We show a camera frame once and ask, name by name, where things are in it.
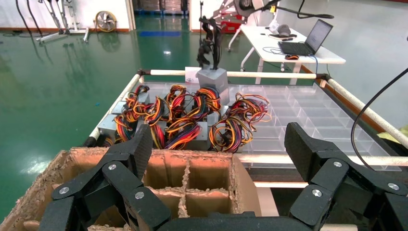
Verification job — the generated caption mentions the grey rounded object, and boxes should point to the grey rounded object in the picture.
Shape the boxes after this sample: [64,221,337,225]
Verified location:
[276,24,292,37]

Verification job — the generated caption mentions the white metal floor stand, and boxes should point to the white metal floor stand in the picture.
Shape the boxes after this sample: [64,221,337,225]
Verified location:
[36,0,90,44]

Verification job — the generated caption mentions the white printed card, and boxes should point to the white printed card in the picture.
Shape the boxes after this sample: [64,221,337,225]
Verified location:
[184,66,202,85]

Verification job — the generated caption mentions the white padded cart rail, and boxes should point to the white padded cart rail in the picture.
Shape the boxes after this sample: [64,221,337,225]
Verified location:
[327,78,408,150]
[150,69,318,80]
[89,74,143,141]
[237,154,408,168]

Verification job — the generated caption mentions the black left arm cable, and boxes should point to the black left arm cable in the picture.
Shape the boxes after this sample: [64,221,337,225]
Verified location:
[350,67,408,171]

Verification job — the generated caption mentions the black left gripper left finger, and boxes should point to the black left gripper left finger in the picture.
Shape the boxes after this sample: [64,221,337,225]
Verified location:
[38,124,171,231]

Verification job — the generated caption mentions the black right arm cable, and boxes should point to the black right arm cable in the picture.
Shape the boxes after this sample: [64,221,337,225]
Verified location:
[255,0,334,20]

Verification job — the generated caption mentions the dark stacked pallets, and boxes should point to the dark stacked pallets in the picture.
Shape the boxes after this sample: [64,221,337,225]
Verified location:
[134,0,189,16]

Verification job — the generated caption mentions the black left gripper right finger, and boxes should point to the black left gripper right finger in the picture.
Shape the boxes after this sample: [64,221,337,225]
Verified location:
[284,122,408,231]

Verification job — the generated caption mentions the white office table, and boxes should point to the white office table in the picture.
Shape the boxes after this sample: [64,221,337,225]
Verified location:
[241,25,347,86]

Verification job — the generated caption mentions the brown cardboard divider box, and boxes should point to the brown cardboard divider box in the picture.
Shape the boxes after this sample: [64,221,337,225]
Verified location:
[0,147,262,231]

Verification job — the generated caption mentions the black open laptop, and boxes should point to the black open laptop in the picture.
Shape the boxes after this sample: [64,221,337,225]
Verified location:
[278,19,334,57]

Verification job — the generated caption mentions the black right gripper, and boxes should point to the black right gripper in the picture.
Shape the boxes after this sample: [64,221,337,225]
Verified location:
[212,0,255,23]

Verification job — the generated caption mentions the grey power supply colourful wires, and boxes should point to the grey power supply colourful wires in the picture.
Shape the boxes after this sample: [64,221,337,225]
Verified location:
[191,87,224,123]
[164,84,189,120]
[97,111,139,144]
[208,93,272,154]
[164,116,213,151]
[135,84,151,103]
[140,97,168,150]
[111,95,151,123]

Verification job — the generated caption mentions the grey power supply black cables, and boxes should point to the grey power supply black cables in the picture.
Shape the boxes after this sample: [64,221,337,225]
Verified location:
[195,15,230,106]

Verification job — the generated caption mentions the red cabinet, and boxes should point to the red cabinet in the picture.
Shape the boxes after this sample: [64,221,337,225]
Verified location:
[220,13,248,35]

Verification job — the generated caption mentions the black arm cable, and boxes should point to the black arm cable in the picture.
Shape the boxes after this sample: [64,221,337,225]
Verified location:
[350,67,408,171]
[255,0,334,20]

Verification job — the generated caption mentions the blue floor mat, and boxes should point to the blue floor mat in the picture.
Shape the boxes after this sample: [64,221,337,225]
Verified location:
[139,30,182,37]

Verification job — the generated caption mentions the clear plastic divider tray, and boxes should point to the clear plastic divider tray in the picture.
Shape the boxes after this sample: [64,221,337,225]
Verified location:
[141,82,403,169]

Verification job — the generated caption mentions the yellow green cloth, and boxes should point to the yellow green cloth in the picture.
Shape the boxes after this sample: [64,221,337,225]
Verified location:
[377,125,408,145]

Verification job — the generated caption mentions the round floor fan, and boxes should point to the round floor fan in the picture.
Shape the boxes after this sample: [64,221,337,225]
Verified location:
[95,10,117,33]

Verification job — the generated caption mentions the black flat notebook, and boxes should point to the black flat notebook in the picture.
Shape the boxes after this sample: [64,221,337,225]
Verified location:
[268,33,298,41]

